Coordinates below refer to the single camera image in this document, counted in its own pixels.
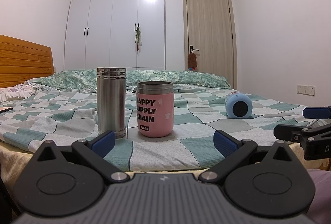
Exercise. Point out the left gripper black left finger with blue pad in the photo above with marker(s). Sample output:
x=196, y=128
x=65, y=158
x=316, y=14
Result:
x=60, y=181

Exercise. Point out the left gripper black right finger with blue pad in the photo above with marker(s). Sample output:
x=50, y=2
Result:
x=262, y=181

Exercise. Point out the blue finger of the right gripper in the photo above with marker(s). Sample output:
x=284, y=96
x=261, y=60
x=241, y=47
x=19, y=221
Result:
x=317, y=113

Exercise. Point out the light blue cup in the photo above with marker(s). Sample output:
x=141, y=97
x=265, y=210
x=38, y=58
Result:
x=238, y=106

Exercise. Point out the checkered green bed sheet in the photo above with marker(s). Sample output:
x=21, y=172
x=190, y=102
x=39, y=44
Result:
x=66, y=116

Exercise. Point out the dark phone on bed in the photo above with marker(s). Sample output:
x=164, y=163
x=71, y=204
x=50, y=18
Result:
x=5, y=109

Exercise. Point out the white floral pillow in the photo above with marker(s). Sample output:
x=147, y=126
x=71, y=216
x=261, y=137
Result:
x=17, y=92

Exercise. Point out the green floral quilt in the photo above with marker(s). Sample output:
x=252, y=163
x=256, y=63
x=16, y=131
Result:
x=85, y=79

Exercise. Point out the stainless steel thermos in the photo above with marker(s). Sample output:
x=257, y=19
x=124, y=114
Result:
x=111, y=96

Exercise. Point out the pink steel food jar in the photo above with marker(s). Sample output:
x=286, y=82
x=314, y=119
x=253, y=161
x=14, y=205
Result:
x=155, y=108

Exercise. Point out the wooden headboard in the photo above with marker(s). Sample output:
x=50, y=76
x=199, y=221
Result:
x=22, y=60

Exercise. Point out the wooden door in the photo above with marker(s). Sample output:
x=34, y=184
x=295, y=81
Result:
x=209, y=26

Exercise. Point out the green hanging ornament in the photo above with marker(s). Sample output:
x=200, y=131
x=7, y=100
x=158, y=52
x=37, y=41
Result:
x=137, y=37

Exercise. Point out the white wardrobe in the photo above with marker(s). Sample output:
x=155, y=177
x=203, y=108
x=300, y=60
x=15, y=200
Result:
x=101, y=33

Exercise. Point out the white wall socket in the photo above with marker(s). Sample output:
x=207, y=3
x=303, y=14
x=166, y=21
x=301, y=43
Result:
x=306, y=90

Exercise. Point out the black door handle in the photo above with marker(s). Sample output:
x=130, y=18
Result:
x=192, y=50

